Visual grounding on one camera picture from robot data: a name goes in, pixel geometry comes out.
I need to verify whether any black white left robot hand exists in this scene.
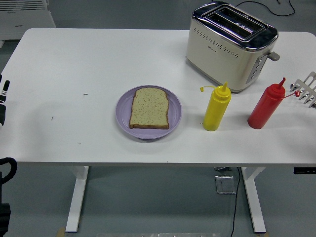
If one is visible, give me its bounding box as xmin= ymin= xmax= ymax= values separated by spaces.
xmin=0 ymin=74 xmax=11 ymax=127

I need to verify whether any red squeeze bottle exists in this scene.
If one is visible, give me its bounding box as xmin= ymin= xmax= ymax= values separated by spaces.
xmin=247 ymin=77 xmax=301 ymax=130

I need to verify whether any speckled bread slice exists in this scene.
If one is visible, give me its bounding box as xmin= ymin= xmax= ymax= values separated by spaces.
xmin=128 ymin=87 xmax=170 ymax=130

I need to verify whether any white floor appliance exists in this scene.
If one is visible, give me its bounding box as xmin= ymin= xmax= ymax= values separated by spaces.
xmin=0 ymin=0 xmax=57 ymax=48

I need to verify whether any purple round plate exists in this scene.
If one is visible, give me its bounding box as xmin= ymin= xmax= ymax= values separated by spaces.
xmin=115 ymin=85 xmax=183 ymax=141

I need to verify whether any white table leg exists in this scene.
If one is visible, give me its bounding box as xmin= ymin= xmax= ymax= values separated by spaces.
xmin=64 ymin=165 xmax=89 ymax=233
xmin=241 ymin=167 xmax=267 ymax=234

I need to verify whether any yellow squeeze bottle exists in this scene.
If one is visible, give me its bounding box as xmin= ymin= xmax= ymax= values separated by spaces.
xmin=199 ymin=82 xmax=232 ymax=132

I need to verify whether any cream chrome toaster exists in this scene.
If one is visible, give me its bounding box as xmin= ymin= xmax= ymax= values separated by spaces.
xmin=185 ymin=1 xmax=281 ymax=94

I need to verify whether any metal floor socket plate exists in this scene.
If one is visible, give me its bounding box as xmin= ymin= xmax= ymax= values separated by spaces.
xmin=214 ymin=175 xmax=238 ymax=195

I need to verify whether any silver metal toast rack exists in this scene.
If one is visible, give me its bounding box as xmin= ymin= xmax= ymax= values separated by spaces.
xmin=289 ymin=71 xmax=316 ymax=109

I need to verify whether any black table control panel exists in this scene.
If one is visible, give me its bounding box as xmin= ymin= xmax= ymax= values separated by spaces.
xmin=293 ymin=167 xmax=316 ymax=175

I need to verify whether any black hanging power cable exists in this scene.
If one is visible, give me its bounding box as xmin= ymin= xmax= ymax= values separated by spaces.
xmin=229 ymin=167 xmax=241 ymax=237

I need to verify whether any black floor cable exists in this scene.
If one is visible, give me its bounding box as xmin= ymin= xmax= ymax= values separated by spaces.
xmin=234 ymin=0 xmax=296 ymax=17

